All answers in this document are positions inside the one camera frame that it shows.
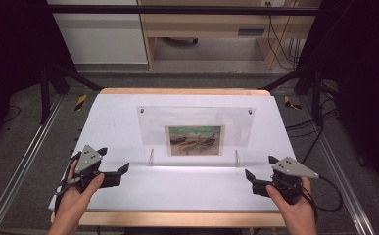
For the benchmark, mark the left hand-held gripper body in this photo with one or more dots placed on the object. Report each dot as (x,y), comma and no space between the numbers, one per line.
(88,158)

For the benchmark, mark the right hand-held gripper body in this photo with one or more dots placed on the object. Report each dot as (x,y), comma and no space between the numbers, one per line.
(291,168)

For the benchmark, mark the clear acrylic photo frame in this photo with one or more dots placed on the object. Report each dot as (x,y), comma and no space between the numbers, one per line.
(154,127)

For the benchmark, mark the landscape painting print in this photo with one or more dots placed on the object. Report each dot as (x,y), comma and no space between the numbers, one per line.
(195,140)

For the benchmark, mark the person's right hand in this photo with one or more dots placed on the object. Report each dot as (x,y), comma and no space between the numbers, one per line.
(296,213)

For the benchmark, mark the person's left hand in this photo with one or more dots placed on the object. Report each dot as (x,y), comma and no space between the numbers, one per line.
(74,202)

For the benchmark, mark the left yellow clamp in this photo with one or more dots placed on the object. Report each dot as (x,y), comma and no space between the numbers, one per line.
(80,102)

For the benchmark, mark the yellow clamp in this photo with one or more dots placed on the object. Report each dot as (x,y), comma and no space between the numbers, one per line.
(288,102)
(80,102)

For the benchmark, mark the right yellow clamp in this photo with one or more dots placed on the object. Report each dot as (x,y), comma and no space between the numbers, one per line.
(288,102)

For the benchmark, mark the white table cover sheet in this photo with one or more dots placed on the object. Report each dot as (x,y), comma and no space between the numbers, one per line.
(183,189)

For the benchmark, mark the black metal stand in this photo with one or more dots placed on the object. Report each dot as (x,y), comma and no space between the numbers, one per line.
(317,98)
(45,94)

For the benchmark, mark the wooden table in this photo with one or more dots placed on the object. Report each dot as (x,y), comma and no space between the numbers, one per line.
(177,219)

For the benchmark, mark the black curtain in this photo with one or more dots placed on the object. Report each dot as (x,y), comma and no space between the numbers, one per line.
(10,49)
(366,81)

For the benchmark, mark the white cabinet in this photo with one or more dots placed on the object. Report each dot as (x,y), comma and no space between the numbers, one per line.
(102,36)

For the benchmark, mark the grey label plate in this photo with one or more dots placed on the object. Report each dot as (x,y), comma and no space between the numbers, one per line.
(251,32)

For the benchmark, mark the dark curved object under desk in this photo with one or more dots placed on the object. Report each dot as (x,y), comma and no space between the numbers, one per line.
(180,41)

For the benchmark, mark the light wooden desk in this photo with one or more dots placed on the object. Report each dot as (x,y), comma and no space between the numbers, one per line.
(206,23)

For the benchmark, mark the aluminium floor rail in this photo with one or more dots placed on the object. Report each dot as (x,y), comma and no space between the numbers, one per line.
(20,163)
(340,169)

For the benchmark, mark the black horizontal frame bar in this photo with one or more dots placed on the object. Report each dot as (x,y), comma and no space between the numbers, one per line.
(177,9)

